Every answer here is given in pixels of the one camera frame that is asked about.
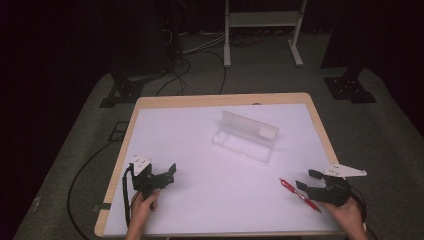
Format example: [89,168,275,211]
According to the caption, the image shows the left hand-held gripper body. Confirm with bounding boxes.
[128,155,161,200]

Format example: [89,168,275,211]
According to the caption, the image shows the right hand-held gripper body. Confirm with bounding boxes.
[313,163,368,207]

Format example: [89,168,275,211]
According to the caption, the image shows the red pen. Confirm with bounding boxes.
[279,178,322,214]

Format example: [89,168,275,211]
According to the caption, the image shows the clear plastic pencil case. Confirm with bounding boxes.
[210,110,280,164]

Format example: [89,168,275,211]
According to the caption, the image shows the person's right hand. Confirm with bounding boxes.
[321,196,366,231]

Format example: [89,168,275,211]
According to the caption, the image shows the person's left hand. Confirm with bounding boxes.
[129,191,161,226]

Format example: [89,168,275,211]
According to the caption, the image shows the white table mat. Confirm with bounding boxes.
[102,103,344,238]

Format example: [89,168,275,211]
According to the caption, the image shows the wooden table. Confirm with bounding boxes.
[94,92,346,238]

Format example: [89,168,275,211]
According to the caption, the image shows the black stand base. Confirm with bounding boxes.
[323,66,378,104]
[99,68,148,109]

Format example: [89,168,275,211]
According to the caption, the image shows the white metal stand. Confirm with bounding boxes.
[223,0,308,68]

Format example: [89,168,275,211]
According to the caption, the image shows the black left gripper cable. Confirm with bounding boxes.
[121,164,134,228]

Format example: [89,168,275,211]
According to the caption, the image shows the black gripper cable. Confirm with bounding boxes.
[121,164,134,228]
[349,185,380,240]

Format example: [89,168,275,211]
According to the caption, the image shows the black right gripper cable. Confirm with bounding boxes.
[349,185,380,240]

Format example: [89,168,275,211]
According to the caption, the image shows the long black floor cable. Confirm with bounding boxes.
[67,139,116,240]

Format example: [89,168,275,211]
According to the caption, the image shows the white floor cables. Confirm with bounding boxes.
[181,31,228,55]

